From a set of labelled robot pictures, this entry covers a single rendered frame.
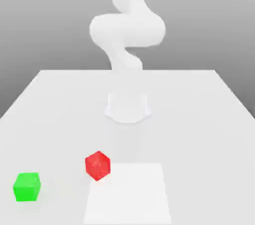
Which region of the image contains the small red cube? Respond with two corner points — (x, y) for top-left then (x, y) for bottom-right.
(85, 150), (111, 182)

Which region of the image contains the small green cube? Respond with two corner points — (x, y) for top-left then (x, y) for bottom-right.
(12, 172), (42, 203)

